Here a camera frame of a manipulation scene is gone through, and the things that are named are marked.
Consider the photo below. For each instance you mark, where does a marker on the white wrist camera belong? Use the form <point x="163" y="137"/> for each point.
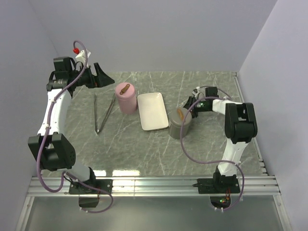
<point x="197" y="93"/>
<point x="81" y="55"/>

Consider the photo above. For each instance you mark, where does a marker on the grey cylindrical container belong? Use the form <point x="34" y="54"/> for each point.
<point x="174" y="131"/>

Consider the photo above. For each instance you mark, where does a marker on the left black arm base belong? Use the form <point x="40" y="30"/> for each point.
<point x="104" y="184"/>

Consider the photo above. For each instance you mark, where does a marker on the white rectangular plate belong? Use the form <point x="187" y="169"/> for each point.
<point x="152" y="111"/>

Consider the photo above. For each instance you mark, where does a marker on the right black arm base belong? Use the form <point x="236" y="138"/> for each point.
<point x="212" y="186"/>

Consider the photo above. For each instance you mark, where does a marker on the aluminium rail frame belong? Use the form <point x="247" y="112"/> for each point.
<point x="174" y="186"/>

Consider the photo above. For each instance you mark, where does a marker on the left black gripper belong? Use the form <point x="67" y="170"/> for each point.
<point x="101" y="80"/>

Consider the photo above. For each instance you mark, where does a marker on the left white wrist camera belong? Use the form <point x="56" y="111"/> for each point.
<point x="81" y="55"/>

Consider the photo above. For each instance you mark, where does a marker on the metal food tongs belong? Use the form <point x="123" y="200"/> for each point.
<point x="99" y="127"/>

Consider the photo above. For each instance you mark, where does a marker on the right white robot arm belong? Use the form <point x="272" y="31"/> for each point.
<point x="240" y="127"/>

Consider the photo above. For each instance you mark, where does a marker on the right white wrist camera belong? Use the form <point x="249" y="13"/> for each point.
<point x="197" y="93"/>

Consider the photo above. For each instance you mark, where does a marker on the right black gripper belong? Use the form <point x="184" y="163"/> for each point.
<point x="190" y="101"/>

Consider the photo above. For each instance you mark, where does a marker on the pink round lid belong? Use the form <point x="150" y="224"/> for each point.
<point x="124" y="91"/>

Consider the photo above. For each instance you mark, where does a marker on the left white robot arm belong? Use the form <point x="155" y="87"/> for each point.
<point x="50" y="148"/>

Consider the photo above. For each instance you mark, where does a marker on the grey round lid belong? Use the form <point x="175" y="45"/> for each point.
<point x="177" y="117"/>

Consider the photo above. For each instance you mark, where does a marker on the pink cylindrical container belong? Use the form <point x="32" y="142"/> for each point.
<point x="128" y="106"/>

